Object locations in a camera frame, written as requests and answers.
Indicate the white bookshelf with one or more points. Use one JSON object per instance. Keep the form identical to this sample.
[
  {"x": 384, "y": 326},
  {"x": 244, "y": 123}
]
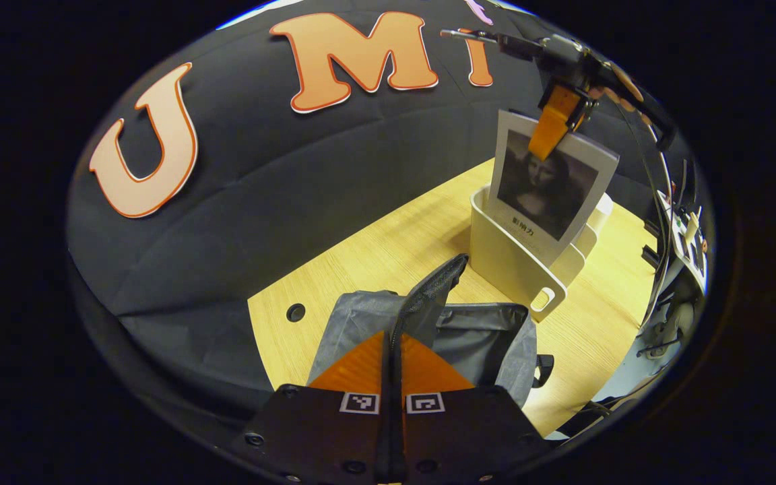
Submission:
[{"x": 509, "y": 256}]

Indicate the white portrait cover book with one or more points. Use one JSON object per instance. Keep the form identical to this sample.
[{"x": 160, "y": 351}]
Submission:
[{"x": 550, "y": 195}]

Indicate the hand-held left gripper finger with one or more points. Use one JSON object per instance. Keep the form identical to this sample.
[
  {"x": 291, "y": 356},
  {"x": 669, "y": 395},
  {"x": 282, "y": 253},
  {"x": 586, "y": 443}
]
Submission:
[
  {"x": 399, "y": 431},
  {"x": 385, "y": 431}
]

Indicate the grey schoolbag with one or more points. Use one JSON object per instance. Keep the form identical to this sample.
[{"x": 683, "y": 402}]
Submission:
[{"x": 475, "y": 337}]

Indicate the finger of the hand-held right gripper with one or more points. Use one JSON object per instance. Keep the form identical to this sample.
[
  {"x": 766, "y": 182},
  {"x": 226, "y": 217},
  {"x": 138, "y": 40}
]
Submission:
[{"x": 553, "y": 121}]

